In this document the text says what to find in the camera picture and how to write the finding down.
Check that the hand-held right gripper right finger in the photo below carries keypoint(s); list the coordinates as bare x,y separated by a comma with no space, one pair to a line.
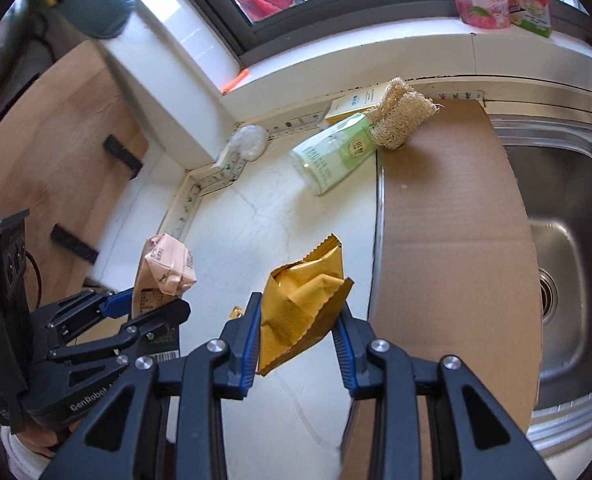
346,350

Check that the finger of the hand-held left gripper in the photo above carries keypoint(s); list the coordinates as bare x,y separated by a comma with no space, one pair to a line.
166,315
116,304

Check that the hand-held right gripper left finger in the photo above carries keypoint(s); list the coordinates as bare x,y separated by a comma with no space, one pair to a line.
251,340

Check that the pink drink carton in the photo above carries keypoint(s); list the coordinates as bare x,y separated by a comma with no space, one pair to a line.
163,265

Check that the golden snack bag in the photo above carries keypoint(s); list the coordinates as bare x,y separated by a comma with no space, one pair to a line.
301,305

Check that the person's left forearm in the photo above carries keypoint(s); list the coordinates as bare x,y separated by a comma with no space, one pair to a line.
21,460

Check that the person's left hand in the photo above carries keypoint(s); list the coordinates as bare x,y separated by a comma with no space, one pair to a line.
51,437

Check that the small golden wrapper scrap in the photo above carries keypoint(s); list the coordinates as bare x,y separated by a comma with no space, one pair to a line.
236,312

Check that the brown cardboard sheet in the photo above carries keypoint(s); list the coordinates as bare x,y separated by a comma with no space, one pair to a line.
451,260

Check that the wooden cutting board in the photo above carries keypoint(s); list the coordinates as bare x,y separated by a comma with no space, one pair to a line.
51,160

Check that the crumpled white plastic bag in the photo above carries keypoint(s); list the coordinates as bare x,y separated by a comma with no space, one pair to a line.
248,142

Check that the green white pouch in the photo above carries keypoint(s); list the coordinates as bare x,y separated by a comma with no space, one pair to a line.
336,155

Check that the orange plastic strip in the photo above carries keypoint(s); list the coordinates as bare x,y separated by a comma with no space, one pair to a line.
235,81

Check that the white yellow box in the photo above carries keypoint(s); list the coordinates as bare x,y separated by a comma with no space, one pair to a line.
348,105

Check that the beige loofah sponge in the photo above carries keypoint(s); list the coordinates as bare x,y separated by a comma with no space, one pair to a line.
401,110

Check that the stainless steel sink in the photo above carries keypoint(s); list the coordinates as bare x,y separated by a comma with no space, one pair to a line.
566,210

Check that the blue utensil holder cup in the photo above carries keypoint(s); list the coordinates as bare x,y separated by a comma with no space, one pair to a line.
98,5

